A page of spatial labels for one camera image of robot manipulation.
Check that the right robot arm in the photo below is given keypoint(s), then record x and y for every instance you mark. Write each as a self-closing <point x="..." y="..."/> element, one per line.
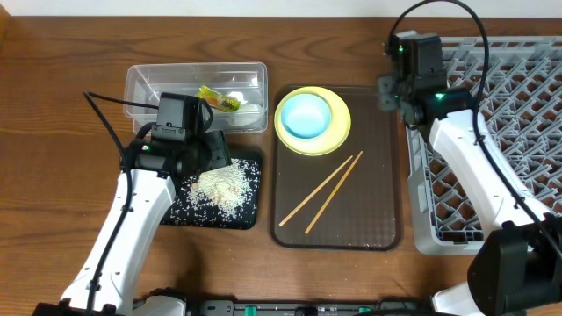
<point x="519" y="265"/>

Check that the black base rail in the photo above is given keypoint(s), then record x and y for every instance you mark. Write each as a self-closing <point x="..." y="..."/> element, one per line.
<point x="224" y="307"/>

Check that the white napkin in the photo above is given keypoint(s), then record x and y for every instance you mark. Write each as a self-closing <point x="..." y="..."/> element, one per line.
<point x="252" y="111"/>

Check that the yellow plate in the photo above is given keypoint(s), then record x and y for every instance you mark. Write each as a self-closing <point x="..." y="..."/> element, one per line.
<point x="331" y="139"/>

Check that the right wooden chopstick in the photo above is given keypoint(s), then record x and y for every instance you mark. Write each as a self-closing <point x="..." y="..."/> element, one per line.
<point x="333" y="192"/>

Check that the green snack wrapper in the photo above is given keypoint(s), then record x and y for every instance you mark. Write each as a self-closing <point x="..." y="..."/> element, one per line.
<point x="218" y="100"/>

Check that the light blue bowl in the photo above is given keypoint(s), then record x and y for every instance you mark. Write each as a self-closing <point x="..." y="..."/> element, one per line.
<point x="306" y="116"/>

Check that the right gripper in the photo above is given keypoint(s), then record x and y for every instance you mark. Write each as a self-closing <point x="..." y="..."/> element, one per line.
<point x="387" y="92"/>

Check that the left wooden chopstick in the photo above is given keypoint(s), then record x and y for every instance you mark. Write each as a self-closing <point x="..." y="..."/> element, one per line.
<point x="314" y="192"/>

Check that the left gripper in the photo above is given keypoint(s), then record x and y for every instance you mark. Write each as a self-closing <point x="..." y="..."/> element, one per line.
<point x="220" y="149"/>

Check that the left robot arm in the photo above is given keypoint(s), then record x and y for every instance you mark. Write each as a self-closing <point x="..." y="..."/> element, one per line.
<point x="178" y="144"/>

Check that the grey dishwasher rack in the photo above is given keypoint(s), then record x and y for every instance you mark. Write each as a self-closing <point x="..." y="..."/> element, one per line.
<point x="522" y="109"/>

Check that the rice pile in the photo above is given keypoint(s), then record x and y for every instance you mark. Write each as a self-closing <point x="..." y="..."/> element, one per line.
<point x="224" y="188"/>

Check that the black waste tray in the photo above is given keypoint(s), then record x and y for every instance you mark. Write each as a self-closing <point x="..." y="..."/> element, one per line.
<point x="246" y="210"/>

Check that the wooden chopstick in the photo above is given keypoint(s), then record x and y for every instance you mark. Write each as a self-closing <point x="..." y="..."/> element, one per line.
<point x="333" y="192"/>
<point x="314" y="192"/>

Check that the dark brown serving tray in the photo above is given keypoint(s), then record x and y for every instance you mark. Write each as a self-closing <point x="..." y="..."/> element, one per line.
<point x="365" y="214"/>

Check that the clear plastic bin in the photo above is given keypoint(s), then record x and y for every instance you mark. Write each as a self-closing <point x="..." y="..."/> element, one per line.
<point x="145" y="83"/>

